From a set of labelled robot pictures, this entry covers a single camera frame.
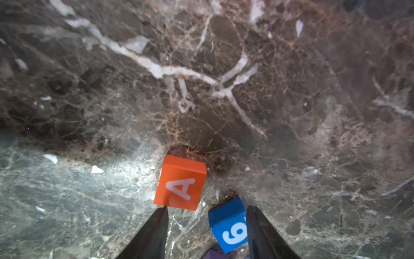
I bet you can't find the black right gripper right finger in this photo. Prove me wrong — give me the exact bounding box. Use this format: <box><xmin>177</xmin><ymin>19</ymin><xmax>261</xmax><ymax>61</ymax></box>
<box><xmin>246</xmin><ymin>205</ymin><xmax>300</xmax><ymax>259</ymax></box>

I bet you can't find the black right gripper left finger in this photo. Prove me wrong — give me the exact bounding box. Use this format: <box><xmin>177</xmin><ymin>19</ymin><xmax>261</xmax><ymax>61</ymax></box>
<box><xmin>116</xmin><ymin>206</ymin><xmax>169</xmax><ymax>259</ymax></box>

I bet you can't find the purple block in pile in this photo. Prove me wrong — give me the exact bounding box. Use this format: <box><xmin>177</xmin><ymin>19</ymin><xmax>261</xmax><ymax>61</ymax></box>
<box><xmin>202</xmin><ymin>244</ymin><xmax>230</xmax><ymax>259</ymax></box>

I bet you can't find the blue 9 block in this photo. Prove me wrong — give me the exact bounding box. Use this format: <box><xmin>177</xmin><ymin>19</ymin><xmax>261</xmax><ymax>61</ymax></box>
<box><xmin>208</xmin><ymin>197</ymin><xmax>248</xmax><ymax>254</ymax></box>

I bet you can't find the orange A block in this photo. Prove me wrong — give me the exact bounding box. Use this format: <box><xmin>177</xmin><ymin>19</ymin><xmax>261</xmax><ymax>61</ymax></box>
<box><xmin>154</xmin><ymin>155</ymin><xmax>207</xmax><ymax>211</ymax></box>

